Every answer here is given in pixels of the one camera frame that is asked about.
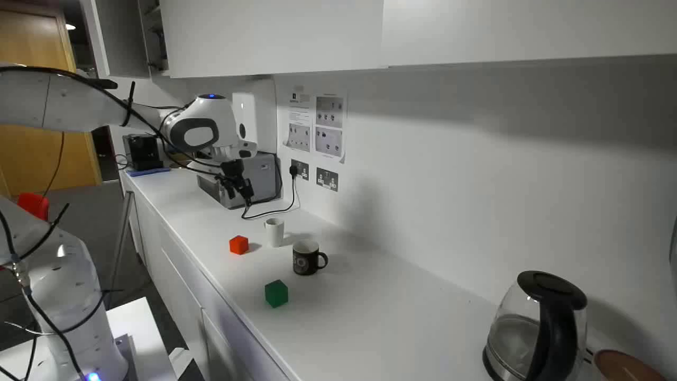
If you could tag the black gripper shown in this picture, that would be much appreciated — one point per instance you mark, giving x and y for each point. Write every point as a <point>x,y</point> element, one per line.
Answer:
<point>233,172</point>

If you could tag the white cup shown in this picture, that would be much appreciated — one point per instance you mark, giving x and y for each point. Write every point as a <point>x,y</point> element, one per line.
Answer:
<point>275,232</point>

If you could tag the black cup with logo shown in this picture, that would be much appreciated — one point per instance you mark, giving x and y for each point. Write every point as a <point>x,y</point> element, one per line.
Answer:
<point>305,256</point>

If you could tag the white robot base table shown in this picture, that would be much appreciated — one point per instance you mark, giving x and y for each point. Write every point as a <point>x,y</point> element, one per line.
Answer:
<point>140,340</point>

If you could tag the red object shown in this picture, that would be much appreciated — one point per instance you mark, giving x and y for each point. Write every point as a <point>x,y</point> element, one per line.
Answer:
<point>33,204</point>

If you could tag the orange cube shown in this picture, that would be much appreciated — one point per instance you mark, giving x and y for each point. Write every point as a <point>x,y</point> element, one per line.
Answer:
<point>238,243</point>

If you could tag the photo poster under text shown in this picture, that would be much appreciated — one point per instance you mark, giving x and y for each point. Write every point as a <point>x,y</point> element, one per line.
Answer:
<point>299,136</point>

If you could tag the black coffee machine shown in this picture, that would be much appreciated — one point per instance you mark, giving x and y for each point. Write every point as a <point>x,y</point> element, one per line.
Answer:
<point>144,151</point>

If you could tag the green cube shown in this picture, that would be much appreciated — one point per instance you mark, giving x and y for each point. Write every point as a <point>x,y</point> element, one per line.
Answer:
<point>275,293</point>

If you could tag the text instruction poster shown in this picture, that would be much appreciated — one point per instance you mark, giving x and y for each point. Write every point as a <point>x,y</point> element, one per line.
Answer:
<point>299,96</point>

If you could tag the white base cabinet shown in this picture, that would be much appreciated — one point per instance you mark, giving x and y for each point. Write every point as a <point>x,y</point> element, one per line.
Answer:
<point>182,296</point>

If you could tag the wooden door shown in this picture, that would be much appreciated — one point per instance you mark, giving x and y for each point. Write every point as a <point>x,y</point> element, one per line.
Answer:
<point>71,160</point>

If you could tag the glass electric kettle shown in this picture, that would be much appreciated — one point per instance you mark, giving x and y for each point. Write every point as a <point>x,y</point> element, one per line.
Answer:
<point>539,330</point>

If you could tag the round wooden board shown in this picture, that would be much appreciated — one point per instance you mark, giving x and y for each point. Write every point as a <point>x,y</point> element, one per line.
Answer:
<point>625,367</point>

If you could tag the wall socket with plug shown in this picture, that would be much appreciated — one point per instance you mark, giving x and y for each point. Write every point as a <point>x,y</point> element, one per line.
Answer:
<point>304,169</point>

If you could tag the empty double wall socket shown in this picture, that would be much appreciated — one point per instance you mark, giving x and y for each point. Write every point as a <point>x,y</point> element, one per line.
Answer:
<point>326,179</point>

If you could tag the white wall cabinet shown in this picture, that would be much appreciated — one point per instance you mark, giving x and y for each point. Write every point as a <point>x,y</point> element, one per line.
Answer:
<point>529,27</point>
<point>271,35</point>

